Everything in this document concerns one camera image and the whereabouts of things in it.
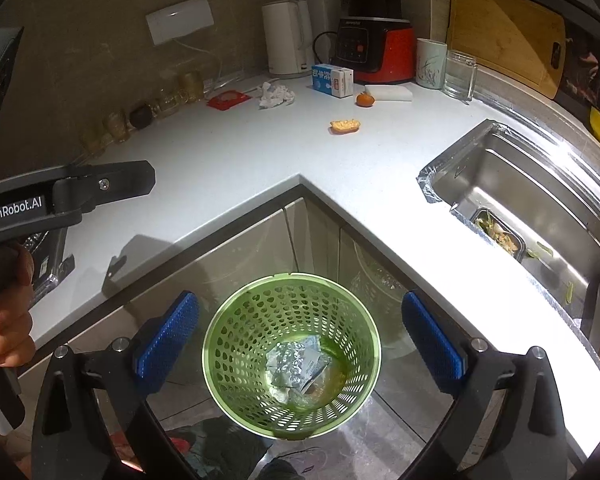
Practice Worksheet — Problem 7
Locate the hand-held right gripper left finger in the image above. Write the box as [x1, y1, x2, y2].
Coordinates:
[30, 290, 201, 480]

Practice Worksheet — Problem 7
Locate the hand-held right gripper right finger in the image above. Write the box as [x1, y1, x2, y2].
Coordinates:
[397, 290, 571, 480]

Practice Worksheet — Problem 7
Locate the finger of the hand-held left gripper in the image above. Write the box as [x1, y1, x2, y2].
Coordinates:
[51, 160, 157, 213]

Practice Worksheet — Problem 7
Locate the green perforated plastic basket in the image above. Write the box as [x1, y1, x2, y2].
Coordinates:
[202, 273, 382, 442]

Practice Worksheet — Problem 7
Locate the silver blister pack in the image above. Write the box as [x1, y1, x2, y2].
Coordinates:
[266, 342, 326, 401]

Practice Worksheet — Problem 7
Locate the red snack packet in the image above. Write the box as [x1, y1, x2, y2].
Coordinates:
[206, 90, 251, 111]

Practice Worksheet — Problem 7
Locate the white tissue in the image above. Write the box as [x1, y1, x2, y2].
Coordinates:
[258, 81, 296, 109]

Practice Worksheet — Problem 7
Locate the yellow corn piece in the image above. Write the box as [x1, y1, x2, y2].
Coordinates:
[330, 118, 363, 136]

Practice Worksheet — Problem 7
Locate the blue and white milk carton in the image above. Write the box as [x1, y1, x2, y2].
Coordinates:
[311, 63, 355, 97]

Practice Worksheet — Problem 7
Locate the white sponge block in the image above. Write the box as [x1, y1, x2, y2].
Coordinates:
[364, 83, 414, 103]

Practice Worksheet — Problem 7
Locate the person's left hand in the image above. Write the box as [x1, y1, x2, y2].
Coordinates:
[0, 249, 36, 368]

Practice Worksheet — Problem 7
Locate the dark round cup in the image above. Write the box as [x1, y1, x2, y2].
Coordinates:
[130, 102, 153, 130]

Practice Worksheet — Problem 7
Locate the black cooktop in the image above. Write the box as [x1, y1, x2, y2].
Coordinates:
[22, 227, 76, 306]

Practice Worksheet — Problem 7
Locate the metal food container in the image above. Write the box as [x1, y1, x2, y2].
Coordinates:
[470, 209, 528, 261]

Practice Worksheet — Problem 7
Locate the black range hood panel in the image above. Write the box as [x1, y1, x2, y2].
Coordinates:
[0, 27, 24, 161]

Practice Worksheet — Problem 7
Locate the glossy grey base cabinet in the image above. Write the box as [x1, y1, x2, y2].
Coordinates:
[17, 185, 588, 480]

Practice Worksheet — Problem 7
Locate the stainless steel sink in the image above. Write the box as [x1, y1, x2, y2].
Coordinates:
[417, 119, 600, 391]

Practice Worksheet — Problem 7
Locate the white electric kettle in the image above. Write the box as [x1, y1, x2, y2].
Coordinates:
[261, 0, 314, 79]

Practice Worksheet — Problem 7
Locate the clear glass mug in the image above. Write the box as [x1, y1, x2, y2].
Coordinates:
[442, 50, 478, 103]

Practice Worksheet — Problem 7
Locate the white ceramic cup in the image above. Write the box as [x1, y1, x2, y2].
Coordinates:
[416, 38, 449, 90]

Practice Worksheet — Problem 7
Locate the red and black blender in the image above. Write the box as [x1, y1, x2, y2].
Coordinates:
[332, 0, 417, 86]

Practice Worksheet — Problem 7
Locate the wooden cutting board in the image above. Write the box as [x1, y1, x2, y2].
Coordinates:
[446, 0, 566, 100]

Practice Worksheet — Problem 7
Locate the white power cable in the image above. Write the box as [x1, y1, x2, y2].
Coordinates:
[172, 36, 243, 84]

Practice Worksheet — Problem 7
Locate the white wall socket cover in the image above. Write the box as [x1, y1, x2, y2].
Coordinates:
[146, 0, 215, 45]

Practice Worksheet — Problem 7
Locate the black power cord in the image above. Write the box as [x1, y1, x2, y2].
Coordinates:
[312, 31, 338, 64]

